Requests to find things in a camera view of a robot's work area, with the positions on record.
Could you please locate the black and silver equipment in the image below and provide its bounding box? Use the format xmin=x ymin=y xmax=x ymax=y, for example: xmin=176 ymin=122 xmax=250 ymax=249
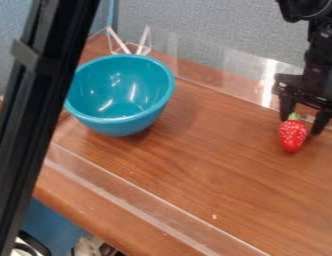
xmin=11 ymin=231 xmax=51 ymax=256

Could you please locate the red toy strawberry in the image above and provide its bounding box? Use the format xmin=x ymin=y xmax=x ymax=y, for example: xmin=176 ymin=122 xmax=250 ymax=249
xmin=278 ymin=112 xmax=308 ymax=153

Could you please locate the clear acrylic barrier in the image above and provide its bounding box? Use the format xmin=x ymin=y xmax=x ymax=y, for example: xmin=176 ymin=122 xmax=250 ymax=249
xmin=105 ymin=27 xmax=301 ymax=111
xmin=34 ymin=143 xmax=270 ymax=256

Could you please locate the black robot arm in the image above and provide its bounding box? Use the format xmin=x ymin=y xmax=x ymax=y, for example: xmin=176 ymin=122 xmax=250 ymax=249
xmin=0 ymin=0 xmax=332 ymax=256

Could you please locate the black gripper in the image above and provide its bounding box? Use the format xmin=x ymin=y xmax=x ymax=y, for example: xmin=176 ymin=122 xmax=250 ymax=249
xmin=273 ymin=50 xmax=332 ymax=136

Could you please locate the white crumpled object below table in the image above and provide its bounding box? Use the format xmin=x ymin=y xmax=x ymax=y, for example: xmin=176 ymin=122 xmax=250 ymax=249
xmin=70 ymin=234 xmax=117 ymax=256

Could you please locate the clear acrylic back barrier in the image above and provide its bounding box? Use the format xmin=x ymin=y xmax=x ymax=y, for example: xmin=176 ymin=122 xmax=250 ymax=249
xmin=105 ymin=27 xmax=301 ymax=111

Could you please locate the clear acrylic front barrier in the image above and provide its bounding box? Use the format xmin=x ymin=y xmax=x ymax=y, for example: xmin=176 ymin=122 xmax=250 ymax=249
xmin=34 ymin=143 xmax=270 ymax=256

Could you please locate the blue plastic bowl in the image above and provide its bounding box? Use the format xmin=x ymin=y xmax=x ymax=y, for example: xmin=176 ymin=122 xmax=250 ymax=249
xmin=65 ymin=55 xmax=176 ymax=137

